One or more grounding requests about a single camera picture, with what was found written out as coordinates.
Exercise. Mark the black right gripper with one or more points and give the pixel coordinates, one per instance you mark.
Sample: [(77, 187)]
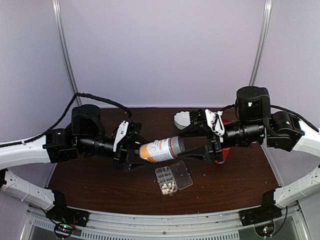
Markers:
[(213, 141)]

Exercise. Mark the aluminium frame post right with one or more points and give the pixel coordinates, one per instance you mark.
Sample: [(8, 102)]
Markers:
[(264, 31)]

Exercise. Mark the white fluted ceramic bowl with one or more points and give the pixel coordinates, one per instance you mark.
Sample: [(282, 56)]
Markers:
[(182, 119)]

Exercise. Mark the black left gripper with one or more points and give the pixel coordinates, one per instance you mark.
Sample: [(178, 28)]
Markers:
[(120, 157)]

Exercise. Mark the clear plastic pill organizer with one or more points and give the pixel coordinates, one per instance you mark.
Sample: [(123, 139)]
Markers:
[(176, 173)]

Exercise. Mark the aluminium frame post left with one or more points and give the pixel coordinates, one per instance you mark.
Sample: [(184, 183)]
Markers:
[(56, 5)]

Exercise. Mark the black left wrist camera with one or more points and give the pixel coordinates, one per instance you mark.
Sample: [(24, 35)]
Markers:
[(127, 135)]

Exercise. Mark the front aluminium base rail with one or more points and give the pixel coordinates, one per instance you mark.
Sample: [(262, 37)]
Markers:
[(223, 225)]

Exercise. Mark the grey bottle cap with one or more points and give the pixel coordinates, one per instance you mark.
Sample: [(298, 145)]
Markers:
[(176, 146)]

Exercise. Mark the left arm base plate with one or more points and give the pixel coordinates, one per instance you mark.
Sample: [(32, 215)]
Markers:
[(69, 215)]

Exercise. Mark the orange pill bottle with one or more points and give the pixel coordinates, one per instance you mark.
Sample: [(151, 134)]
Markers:
[(225, 153)]

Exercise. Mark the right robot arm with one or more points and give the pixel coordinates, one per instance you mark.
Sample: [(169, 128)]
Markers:
[(250, 120)]

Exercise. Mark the red floral saucer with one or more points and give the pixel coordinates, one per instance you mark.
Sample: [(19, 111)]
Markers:
[(225, 121)]

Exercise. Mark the grey capped vitamin bottle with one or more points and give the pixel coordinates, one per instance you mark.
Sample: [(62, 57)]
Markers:
[(156, 151)]

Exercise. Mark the white pills in organizer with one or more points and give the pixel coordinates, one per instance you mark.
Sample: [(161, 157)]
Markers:
[(168, 191)]

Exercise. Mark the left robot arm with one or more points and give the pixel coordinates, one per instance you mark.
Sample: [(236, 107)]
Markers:
[(84, 135)]

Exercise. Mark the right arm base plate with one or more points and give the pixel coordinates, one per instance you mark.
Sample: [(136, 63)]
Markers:
[(258, 215)]

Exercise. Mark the aluminium frame post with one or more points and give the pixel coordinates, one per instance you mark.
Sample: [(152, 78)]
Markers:
[(264, 31), (56, 5)]

